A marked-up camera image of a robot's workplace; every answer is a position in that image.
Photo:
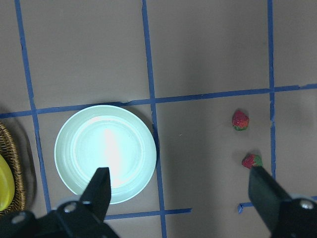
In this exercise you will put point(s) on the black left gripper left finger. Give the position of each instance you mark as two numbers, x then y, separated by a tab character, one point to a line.
97	195

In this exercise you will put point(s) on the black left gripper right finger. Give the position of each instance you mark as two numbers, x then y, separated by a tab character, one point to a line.
266	194

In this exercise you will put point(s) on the red strawberry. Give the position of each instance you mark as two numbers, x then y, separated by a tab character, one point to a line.
240	121
252	160

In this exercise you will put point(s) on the pale green plate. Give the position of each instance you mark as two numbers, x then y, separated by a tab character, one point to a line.
106	136

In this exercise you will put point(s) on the yellow banana bunch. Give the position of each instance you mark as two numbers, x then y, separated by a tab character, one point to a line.
7	185

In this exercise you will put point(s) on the brown wicker basket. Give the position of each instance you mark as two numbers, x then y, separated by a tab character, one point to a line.
9	151

